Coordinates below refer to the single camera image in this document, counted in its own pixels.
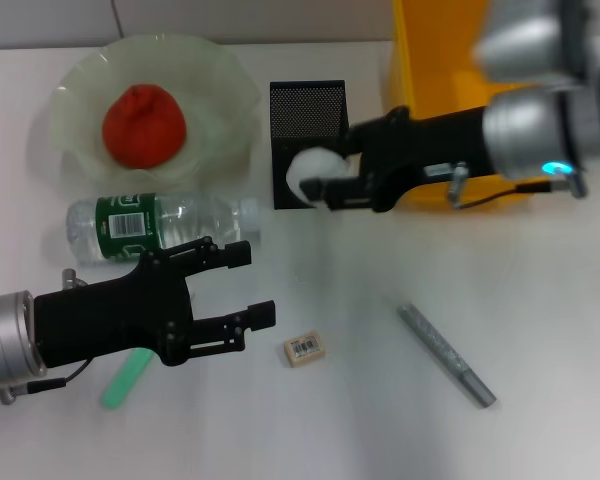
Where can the white paper ball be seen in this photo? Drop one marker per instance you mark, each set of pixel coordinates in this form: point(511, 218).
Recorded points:
point(315, 165)

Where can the black mesh pen holder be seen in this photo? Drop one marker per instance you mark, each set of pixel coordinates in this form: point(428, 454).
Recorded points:
point(305, 110)

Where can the yellow plastic bin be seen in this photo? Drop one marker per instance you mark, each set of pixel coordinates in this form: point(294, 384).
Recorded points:
point(430, 75)

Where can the mint green pen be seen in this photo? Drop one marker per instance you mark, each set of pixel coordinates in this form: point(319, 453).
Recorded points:
point(125, 380)

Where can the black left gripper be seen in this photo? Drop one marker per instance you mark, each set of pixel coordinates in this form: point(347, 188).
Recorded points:
point(105, 320)

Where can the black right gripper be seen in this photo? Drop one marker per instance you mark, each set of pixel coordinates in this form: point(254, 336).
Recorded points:
point(430, 145)

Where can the pale green glass fruit plate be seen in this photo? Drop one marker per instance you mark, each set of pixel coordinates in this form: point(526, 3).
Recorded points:
point(215, 100)

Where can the clear green-label water bottle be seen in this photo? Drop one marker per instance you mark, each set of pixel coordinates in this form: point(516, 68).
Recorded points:
point(125, 225)

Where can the beige eraser with barcode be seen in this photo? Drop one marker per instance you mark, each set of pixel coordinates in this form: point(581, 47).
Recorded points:
point(305, 347)

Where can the grey pen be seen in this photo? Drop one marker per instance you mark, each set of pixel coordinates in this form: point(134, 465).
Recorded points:
point(445, 355)

